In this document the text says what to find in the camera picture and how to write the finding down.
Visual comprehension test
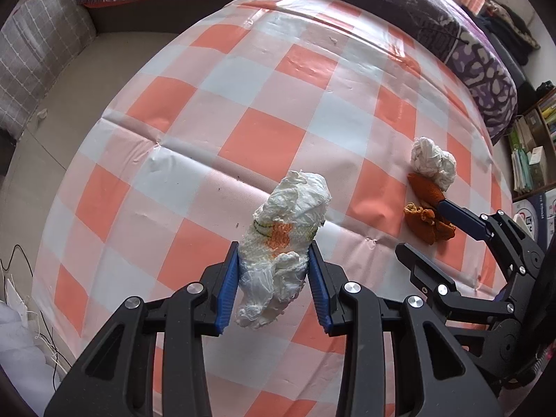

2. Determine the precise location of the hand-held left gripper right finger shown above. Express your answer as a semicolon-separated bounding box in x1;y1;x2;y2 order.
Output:
306;243;511;417

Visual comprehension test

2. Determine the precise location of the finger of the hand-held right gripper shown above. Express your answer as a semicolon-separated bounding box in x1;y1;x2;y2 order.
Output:
394;243;517;326
436;199;546;279

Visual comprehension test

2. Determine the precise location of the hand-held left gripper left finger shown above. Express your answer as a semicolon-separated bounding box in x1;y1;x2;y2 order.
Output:
43;241;240;417

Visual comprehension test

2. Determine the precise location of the small plastic wrapper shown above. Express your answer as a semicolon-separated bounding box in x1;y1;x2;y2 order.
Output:
235;169;332;330

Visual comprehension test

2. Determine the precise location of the crumpled white tissue ball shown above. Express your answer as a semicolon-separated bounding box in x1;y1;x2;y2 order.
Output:
410;137;458;193

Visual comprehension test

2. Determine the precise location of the large blue water carton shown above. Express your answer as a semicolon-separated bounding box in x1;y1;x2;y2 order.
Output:
513;191;556;244

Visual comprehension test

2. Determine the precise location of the stack of flat books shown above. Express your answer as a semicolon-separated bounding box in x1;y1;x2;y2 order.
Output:
508;115;549;194

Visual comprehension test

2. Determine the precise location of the wooden bookshelf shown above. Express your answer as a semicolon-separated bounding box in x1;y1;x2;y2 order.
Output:
506;82;556;203

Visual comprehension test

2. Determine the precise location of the pile of dark clothes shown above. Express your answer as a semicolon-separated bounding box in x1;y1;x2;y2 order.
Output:
475;0;541;68

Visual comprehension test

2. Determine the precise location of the white plastic bag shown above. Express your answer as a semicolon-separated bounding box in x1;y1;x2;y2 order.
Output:
0;300;48;385

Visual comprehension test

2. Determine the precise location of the grey checked cushion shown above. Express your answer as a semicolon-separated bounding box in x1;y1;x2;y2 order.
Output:
0;0;97;140

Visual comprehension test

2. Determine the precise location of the white cable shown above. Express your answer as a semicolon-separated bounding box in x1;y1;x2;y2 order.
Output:
4;278;72;372

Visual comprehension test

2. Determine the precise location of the black cable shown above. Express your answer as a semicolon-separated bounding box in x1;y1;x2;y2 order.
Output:
0;244;66;376

